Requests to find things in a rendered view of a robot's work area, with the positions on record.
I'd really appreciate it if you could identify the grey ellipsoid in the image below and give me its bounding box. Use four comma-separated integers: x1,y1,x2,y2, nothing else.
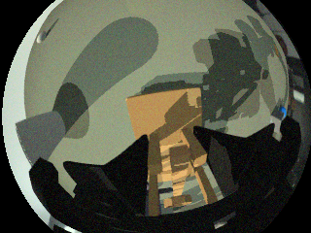
36,31,47,43

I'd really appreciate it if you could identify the blue ellipsoid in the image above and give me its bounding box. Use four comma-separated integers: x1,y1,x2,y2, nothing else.
280,106,287,116

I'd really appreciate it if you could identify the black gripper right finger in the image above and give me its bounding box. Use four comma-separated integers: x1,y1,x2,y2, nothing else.
193,123,275,198

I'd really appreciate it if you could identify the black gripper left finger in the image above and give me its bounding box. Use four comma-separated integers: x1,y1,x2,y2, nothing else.
63,135,149,216

